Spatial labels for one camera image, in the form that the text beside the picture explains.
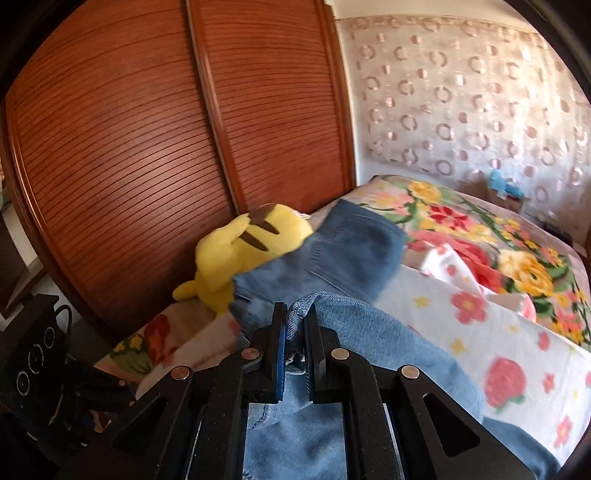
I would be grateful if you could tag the yellow plush toy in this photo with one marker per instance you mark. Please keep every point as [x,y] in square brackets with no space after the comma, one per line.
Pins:
[240,249]

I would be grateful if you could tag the brown slatted wooden wardrobe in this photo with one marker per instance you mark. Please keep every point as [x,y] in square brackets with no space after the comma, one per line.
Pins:
[138,138]

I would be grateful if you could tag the cardboard box with blue bags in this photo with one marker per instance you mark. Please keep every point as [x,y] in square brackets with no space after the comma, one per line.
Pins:
[505,191]

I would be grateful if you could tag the circle-patterned sheer wall curtain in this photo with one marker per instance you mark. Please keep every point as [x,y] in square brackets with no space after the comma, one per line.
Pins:
[461,101]

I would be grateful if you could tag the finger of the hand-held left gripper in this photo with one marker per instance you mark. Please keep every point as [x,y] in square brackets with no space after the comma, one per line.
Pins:
[106,381]
[111,406]

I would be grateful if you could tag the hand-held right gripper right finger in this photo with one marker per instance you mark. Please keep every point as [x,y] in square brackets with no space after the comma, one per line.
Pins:
[311,369]

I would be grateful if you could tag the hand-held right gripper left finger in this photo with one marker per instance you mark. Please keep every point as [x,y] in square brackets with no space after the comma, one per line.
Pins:
[280,369]

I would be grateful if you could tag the blue denim pants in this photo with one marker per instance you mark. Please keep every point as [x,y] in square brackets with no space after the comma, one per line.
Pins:
[392,360]

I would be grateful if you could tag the floral blanket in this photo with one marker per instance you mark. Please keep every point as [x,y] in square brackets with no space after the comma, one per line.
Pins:
[485,240]

